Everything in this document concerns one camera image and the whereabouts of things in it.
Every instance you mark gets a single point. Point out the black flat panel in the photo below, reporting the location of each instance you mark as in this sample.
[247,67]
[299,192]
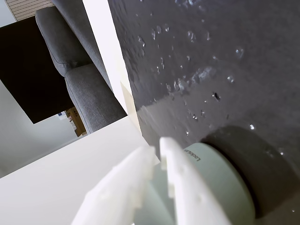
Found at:
[23,70]

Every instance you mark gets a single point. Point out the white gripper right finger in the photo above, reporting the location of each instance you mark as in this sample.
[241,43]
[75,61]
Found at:
[187,187]

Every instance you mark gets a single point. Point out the grey fabric sofa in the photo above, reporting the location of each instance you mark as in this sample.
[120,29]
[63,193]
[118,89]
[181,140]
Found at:
[70,42]

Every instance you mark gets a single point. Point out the black table mat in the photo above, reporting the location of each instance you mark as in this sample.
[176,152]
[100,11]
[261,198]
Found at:
[211,70]

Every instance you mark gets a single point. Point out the beige slatted blind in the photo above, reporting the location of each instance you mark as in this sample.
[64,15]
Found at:
[28,9]

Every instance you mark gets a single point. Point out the brown cardboard box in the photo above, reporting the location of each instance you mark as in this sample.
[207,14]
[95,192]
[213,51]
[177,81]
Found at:
[78,124]

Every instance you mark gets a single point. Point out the pale green metal mug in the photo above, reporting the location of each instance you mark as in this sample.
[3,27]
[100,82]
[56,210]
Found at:
[225,180]

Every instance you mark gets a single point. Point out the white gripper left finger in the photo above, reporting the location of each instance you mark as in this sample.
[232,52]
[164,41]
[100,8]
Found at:
[122,187]

